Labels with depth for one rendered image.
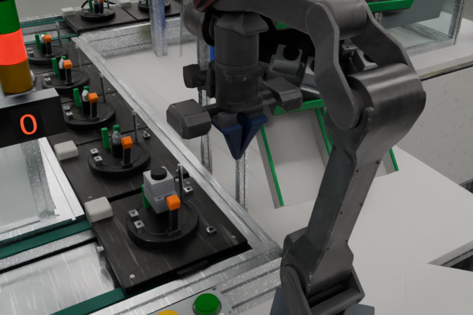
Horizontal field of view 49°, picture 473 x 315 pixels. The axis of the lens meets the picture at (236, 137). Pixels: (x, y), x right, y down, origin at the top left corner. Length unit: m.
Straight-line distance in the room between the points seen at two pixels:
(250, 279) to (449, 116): 1.56
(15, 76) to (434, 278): 0.87
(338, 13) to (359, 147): 0.12
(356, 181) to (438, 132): 1.84
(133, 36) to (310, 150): 1.22
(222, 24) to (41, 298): 0.61
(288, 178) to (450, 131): 1.45
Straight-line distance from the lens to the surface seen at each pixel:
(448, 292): 1.13
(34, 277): 1.07
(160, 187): 0.96
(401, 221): 1.26
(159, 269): 0.95
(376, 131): 0.47
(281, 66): 0.95
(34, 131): 0.95
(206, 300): 0.89
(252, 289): 0.99
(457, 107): 2.38
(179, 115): 0.66
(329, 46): 0.47
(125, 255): 0.98
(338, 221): 0.57
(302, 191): 1.06
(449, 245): 1.23
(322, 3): 0.49
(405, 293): 1.10
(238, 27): 0.63
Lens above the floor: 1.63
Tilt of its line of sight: 31 degrees down
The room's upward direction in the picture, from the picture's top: straight up
